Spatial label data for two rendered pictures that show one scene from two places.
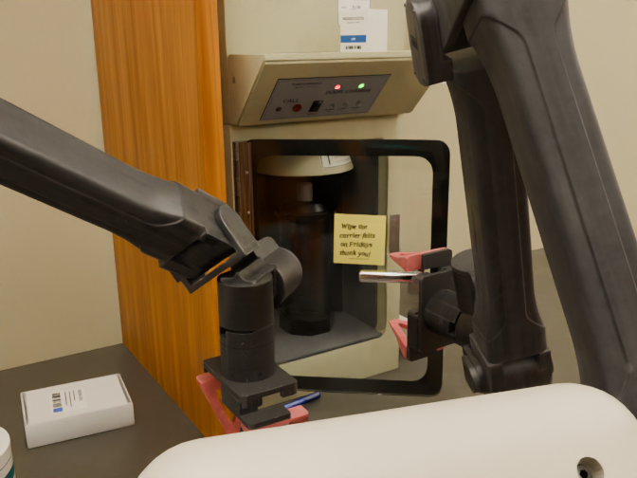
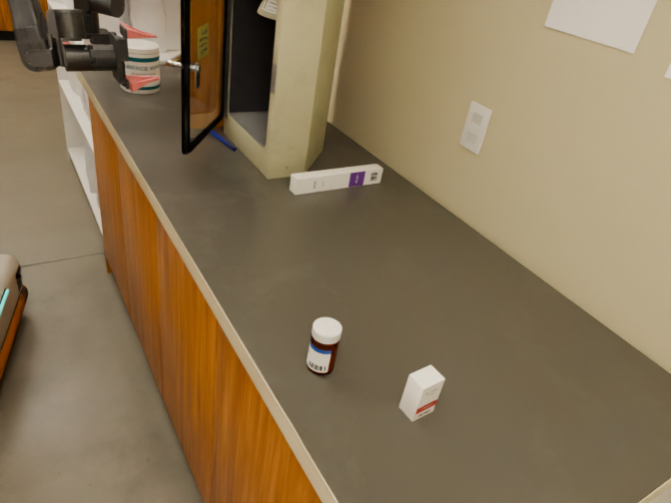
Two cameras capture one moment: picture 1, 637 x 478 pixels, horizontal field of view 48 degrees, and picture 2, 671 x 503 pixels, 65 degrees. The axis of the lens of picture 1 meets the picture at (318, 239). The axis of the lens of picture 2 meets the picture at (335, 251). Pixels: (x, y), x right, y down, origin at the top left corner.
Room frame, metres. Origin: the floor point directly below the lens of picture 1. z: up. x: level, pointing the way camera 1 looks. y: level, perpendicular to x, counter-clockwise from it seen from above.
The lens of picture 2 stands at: (1.30, -1.41, 1.56)
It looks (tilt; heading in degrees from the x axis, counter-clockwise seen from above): 33 degrees down; 85
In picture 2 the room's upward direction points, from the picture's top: 10 degrees clockwise
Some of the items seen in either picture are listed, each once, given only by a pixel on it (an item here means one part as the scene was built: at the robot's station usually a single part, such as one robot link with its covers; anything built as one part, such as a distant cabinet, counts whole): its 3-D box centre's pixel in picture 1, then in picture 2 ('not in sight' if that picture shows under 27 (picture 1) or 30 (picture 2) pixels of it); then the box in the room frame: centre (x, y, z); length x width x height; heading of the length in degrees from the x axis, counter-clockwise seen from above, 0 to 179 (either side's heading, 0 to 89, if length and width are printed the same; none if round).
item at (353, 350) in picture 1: (343, 271); (205, 61); (1.02, -0.04, 1.19); 0.30 x 0.01 x 0.40; 83
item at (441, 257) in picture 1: (414, 272); (136, 42); (0.88, -0.13, 1.23); 0.09 x 0.07 x 0.07; 32
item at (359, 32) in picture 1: (363, 30); not in sight; (1.10, -0.07, 1.54); 0.05 x 0.05 x 0.06; 48
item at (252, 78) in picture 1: (342, 86); not in sight; (1.08, -0.04, 1.46); 0.32 x 0.12 x 0.10; 121
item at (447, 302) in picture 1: (451, 315); (105, 57); (0.82, -0.16, 1.20); 0.07 x 0.07 x 0.10; 32
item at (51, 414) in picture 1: (77, 408); not in sight; (1.04, 0.39, 0.96); 0.16 x 0.12 x 0.04; 115
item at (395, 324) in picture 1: (413, 322); (138, 72); (0.88, -0.13, 1.16); 0.09 x 0.07 x 0.07; 32
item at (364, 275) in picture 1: (391, 272); (183, 61); (0.98, -0.11, 1.20); 0.10 x 0.05 x 0.03; 83
